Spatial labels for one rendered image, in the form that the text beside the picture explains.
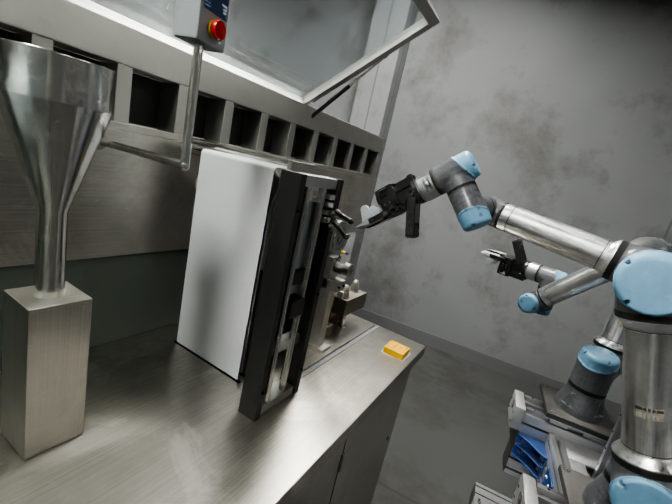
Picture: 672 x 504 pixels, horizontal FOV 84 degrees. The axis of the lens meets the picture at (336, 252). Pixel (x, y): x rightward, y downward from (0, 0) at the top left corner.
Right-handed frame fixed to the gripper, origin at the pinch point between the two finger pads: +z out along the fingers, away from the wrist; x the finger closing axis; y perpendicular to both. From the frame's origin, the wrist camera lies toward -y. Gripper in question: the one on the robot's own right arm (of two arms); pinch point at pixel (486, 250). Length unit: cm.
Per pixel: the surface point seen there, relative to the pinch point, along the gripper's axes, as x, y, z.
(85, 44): -149, -56, 18
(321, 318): -96, 10, 0
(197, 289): -130, -2, 11
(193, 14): -139, -60, -12
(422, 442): 3, 125, 11
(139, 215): -140, -20, 22
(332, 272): -93, -5, 0
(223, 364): -128, 14, -1
